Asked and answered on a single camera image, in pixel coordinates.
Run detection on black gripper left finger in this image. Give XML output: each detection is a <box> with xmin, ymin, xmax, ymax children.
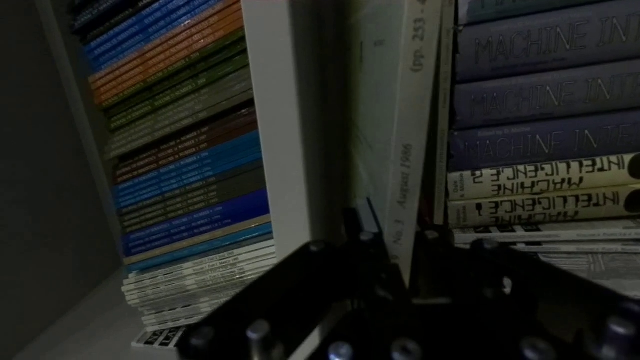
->
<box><xmin>176</xmin><ymin>198</ymin><xmax>401</xmax><ymax>360</ymax></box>

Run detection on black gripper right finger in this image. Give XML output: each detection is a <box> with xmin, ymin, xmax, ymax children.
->
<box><xmin>407</xmin><ymin>227</ymin><xmax>640</xmax><ymax>360</ymax></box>

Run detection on cream journal August 1966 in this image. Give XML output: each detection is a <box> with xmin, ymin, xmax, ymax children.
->
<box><xmin>346</xmin><ymin>0</ymin><xmax>448</xmax><ymax>291</ymax></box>

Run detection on shelf label sticker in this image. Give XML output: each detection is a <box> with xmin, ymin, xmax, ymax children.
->
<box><xmin>128</xmin><ymin>325</ymin><xmax>188</xmax><ymax>351</ymax></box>

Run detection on thin white booklet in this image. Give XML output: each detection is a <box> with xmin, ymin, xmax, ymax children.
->
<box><xmin>449</xmin><ymin>219</ymin><xmax>640</xmax><ymax>271</ymax></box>

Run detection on grey metal bookshelf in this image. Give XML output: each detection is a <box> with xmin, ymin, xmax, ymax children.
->
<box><xmin>0</xmin><ymin>0</ymin><xmax>315</xmax><ymax>360</ymax></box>

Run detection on white thin journals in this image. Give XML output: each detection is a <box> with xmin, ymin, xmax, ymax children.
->
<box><xmin>120</xmin><ymin>238</ymin><xmax>280</xmax><ymax>331</ymax></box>

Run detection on blue and black journals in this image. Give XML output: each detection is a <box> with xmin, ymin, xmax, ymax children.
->
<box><xmin>110</xmin><ymin>128</ymin><xmax>276</xmax><ymax>277</ymax></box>

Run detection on green and brown journals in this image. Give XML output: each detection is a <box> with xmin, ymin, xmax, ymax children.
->
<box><xmin>103</xmin><ymin>36</ymin><xmax>259</xmax><ymax>184</ymax></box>

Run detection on orange thin journals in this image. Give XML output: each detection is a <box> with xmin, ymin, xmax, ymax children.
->
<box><xmin>87</xmin><ymin>3</ymin><xmax>247</xmax><ymax>109</ymax></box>

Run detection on blue thin journals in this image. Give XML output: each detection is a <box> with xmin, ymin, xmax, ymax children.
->
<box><xmin>81</xmin><ymin>0</ymin><xmax>226</xmax><ymax>74</ymax></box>

